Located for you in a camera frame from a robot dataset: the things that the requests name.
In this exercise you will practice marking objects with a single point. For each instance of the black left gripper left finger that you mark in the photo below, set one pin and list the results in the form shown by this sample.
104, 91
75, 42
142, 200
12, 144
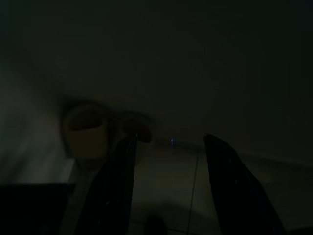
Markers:
112, 195

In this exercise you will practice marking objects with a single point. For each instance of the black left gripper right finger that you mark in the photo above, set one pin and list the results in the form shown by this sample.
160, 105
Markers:
234, 195

